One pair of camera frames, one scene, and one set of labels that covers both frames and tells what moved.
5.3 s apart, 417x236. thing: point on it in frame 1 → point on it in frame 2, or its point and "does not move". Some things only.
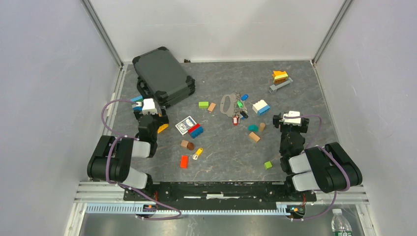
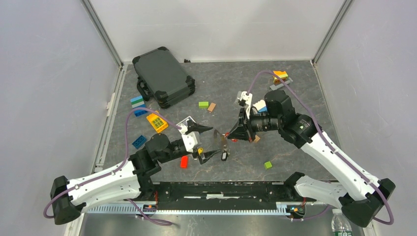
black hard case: [160, 77] does not move
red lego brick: [184, 162] does not move
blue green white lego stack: [137, 99] does not move
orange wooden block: [254, 136] does not move
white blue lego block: [260, 107] does not move
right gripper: [277, 118] → [239, 131]
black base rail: [217, 195] does not move
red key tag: [235, 121] → [233, 140]
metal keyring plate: [231, 110] → [220, 138]
